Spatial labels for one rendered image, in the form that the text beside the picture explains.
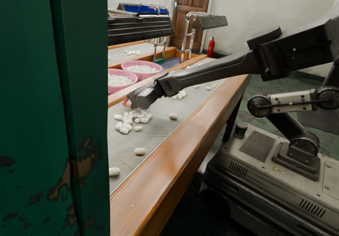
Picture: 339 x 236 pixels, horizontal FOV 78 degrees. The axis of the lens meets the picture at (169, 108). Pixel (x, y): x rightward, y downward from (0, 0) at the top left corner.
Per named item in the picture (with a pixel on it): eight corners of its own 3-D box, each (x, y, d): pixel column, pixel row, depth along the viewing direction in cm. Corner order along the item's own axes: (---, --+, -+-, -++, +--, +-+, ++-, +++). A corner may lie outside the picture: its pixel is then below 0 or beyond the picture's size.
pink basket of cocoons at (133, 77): (141, 87, 129) (142, 72, 124) (128, 107, 105) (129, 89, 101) (99, 80, 130) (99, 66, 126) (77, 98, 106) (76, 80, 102)
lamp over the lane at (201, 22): (227, 25, 171) (229, 16, 167) (202, 30, 120) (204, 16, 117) (218, 24, 174) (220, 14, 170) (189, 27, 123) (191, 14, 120)
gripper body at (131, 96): (124, 95, 81) (137, 88, 77) (139, 87, 89) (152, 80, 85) (132, 110, 82) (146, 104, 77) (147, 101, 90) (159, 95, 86)
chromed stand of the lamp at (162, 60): (165, 62, 186) (171, 6, 166) (153, 66, 170) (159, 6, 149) (147, 57, 193) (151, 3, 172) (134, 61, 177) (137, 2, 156)
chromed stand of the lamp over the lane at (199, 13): (207, 73, 172) (220, 14, 151) (199, 79, 156) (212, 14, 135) (186, 67, 179) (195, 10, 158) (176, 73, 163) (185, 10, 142)
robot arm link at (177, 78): (298, 65, 48) (283, 21, 44) (291, 78, 45) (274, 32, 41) (175, 92, 81) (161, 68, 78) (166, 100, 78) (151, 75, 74)
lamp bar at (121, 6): (167, 15, 191) (168, 6, 188) (124, 15, 141) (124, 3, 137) (160, 13, 194) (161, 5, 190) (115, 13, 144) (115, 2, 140)
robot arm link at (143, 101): (180, 90, 77) (169, 70, 75) (169, 106, 69) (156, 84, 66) (156, 99, 84) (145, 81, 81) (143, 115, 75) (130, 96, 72)
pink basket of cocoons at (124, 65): (167, 80, 146) (169, 67, 142) (147, 91, 125) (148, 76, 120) (136, 70, 156) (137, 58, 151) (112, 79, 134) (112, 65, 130)
